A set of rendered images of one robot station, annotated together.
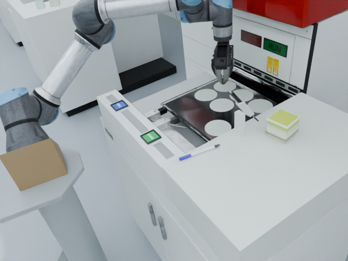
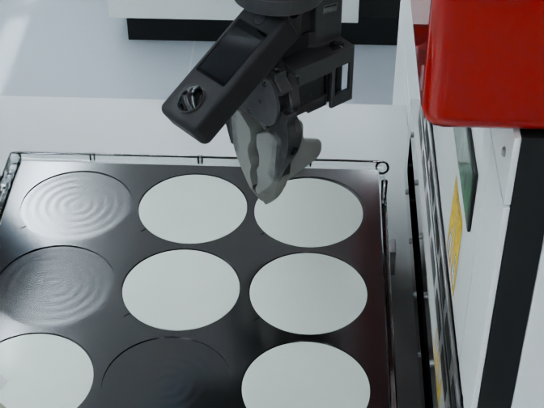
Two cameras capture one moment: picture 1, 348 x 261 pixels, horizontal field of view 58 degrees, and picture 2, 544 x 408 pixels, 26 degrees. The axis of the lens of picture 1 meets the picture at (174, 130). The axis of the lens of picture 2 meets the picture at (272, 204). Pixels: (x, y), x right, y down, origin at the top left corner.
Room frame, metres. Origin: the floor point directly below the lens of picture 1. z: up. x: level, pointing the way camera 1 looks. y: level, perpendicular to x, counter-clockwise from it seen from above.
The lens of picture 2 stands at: (0.47, -0.64, 1.59)
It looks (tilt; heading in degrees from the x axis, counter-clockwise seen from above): 39 degrees down; 30
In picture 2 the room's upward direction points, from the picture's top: straight up
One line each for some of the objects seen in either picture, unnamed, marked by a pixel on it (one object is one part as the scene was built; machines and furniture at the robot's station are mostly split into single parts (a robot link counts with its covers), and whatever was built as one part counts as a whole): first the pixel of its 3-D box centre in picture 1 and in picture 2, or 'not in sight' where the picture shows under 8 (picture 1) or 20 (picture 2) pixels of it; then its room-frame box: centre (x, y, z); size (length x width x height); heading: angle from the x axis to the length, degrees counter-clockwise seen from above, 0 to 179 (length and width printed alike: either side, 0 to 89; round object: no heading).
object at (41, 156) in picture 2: (195, 89); (197, 163); (1.23, -0.12, 0.90); 0.37 x 0.01 x 0.01; 118
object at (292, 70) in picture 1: (232, 47); (443, 52); (1.34, -0.32, 1.02); 0.81 x 0.03 x 0.40; 28
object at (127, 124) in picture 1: (138, 135); not in sight; (0.96, 0.14, 0.89); 0.55 x 0.09 x 0.14; 28
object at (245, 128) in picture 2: (219, 72); (269, 142); (1.18, -0.23, 0.98); 0.06 x 0.03 x 0.09; 159
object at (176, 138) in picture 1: (171, 140); not in sight; (0.93, 0.02, 0.87); 0.36 x 0.08 x 0.03; 28
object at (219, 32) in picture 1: (221, 30); not in sight; (1.18, -0.24, 1.17); 0.08 x 0.08 x 0.05
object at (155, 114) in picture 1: (149, 116); not in sight; (1.07, 0.09, 0.89); 0.08 x 0.03 x 0.03; 118
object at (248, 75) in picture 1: (256, 86); (427, 287); (1.18, -0.39, 0.89); 0.44 x 0.02 x 0.10; 28
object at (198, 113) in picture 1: (221, 105); (180, 291); (1.07, -0.21, 0.90); 0.34 x 0.34 x 0.01; 28
